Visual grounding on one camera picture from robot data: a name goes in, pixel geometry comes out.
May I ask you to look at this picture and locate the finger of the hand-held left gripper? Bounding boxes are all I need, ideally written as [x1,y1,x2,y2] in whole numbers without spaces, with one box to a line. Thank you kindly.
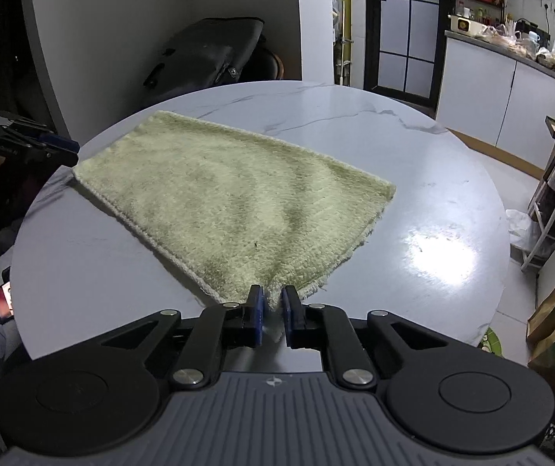
[0,111,60,139]
[0,121,81,167]

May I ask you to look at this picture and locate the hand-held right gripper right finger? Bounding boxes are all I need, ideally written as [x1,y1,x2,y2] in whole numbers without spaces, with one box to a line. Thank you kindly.
[281,285,459,390]

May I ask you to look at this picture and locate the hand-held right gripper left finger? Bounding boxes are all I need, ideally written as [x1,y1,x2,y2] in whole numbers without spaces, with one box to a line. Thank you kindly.
[100,285,265,392]

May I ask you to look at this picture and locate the pale yellow towel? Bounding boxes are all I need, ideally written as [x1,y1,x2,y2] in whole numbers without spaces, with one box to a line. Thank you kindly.
[71,110,397,312]

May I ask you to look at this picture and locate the smartphone with red screen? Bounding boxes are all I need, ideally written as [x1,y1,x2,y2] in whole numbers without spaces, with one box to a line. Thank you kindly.
[0,267,17,326]

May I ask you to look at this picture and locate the black bag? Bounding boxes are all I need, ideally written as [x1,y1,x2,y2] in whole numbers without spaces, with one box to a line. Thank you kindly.
[142,17,267,94]

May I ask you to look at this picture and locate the green floor mat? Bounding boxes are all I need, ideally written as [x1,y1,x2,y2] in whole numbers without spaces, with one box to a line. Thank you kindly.
[480,325,507,358]

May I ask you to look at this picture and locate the dark chair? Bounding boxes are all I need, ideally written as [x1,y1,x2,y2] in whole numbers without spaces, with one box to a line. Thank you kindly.
[241,47,286,83]

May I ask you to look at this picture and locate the white plastic bag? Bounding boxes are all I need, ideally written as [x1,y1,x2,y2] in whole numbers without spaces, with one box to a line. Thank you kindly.
[505,209,551,259]

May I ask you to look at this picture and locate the white kitchen cabinet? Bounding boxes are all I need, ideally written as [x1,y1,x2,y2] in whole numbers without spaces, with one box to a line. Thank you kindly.
[434,30,555,176]

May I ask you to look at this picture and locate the black framed glass door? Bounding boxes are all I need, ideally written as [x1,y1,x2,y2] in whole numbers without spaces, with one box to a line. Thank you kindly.
[365,0,442,104]

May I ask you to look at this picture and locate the yellow pole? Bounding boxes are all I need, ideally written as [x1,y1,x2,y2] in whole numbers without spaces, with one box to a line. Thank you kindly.
[330,0,354,87]

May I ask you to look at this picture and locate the white countertop appliance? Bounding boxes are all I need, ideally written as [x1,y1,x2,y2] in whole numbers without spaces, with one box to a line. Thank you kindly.
[449,14,485,36]

